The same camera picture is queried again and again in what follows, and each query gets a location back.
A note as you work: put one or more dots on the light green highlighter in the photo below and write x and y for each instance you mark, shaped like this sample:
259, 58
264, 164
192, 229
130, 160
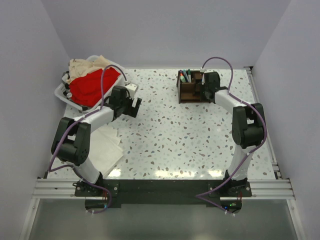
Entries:
183, 79

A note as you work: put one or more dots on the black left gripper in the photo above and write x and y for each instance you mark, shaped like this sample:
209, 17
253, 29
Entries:
133, 110

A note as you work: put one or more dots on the aluminium rail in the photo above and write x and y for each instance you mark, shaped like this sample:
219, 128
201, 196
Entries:
261, 189
267, 144

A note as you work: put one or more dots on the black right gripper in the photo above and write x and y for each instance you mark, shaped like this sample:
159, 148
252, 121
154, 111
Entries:
203, 86

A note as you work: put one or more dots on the white plastic basket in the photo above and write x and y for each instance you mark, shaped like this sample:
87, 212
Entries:
63, 90

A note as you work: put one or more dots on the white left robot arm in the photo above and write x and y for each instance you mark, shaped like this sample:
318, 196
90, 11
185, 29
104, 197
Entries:
71, 143

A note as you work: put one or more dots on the beige cloth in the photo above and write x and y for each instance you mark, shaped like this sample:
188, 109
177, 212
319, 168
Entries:
81, 67

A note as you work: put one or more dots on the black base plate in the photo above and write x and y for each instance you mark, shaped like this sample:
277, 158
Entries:
115, 193

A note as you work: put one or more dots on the green capped white marker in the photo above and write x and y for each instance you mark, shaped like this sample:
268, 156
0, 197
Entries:
189, 75

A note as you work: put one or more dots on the aluminium front rail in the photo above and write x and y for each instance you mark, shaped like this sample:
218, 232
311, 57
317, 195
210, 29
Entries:
261, 189

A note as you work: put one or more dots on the white folded cloth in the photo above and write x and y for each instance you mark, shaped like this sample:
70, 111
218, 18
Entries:
105, 150

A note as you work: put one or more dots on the red cloth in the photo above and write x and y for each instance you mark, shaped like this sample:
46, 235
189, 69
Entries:
86, 90

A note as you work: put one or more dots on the aluminium right side rail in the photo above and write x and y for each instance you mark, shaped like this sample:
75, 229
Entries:
267, 144

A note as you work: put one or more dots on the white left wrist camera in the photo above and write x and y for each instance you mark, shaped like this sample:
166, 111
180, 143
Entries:
132, 88

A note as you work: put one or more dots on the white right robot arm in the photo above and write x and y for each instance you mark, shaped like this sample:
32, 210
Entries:
249, 131

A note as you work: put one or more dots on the brown wooden desk organizer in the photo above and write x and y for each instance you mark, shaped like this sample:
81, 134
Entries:
190, 92

